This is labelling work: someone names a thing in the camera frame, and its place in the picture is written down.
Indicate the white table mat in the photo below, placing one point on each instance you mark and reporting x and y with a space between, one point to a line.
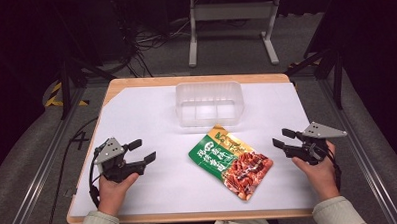
160 120

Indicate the clear plastic container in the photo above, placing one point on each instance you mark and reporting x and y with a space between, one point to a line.
209 103

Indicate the aluminium rail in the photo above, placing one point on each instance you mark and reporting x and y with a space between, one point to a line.
361 153
38 174

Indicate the person's left hand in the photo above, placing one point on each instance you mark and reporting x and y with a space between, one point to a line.
114 193

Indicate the black metal stand leg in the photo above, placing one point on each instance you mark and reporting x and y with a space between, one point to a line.
335 73
65 86

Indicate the green and orange snack packet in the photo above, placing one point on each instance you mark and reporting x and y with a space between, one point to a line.
231 164

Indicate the yellow and black tape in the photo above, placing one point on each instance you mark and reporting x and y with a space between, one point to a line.
54 97

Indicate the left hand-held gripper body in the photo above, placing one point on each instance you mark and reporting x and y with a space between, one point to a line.
112 161

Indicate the white metal stand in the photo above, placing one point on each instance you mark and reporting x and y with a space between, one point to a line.
233 11

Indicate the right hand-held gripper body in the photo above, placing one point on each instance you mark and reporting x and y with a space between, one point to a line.
316 144

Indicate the person's right hand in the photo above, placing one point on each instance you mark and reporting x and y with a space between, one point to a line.
319 178

